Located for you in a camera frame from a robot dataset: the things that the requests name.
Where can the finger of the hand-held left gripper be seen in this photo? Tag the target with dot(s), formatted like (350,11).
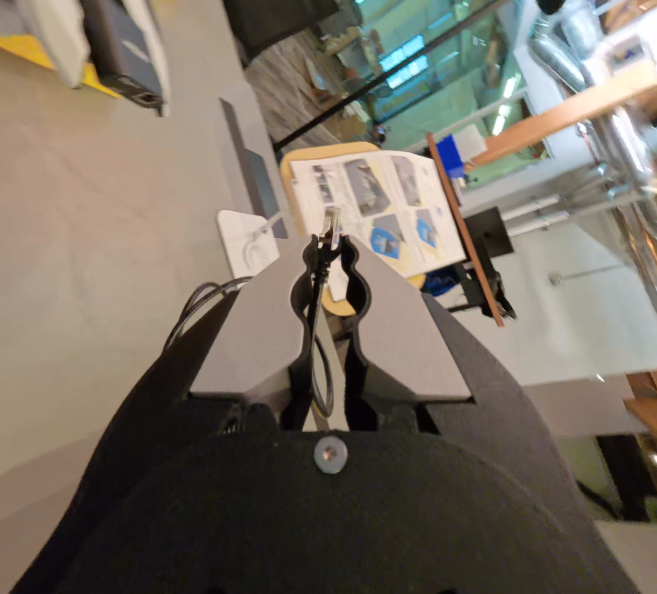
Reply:
(149,39)
(51,19)

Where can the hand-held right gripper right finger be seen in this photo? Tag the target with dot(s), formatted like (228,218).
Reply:
(410,347)

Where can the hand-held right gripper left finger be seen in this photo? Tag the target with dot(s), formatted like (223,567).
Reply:
(251,342)

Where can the black network switch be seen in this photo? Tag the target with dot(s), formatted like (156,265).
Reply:
(123,55)

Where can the white board stand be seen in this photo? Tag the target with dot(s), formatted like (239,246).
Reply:
(241,245)

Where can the wooden desk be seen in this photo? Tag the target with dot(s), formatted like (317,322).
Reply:
(462,229)

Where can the wooden instruction board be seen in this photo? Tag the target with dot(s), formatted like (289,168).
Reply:
(369,204)

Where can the blue box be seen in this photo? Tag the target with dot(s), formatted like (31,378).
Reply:
(449,155)

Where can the wooden pillar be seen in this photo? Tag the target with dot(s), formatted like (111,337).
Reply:
(564,114)

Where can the silver ventilation duct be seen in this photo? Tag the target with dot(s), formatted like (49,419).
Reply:
(590,91)

